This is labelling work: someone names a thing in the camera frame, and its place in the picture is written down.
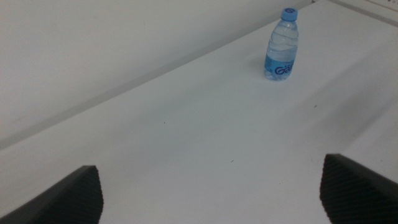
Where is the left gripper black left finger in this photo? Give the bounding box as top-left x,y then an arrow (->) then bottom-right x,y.
0,165 -> 104,224

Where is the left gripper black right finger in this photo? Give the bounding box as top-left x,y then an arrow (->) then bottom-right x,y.
319,153 -> 398,224

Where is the clear water bottle blue cap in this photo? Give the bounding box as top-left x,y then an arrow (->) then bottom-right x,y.
263,7 -> 300,82

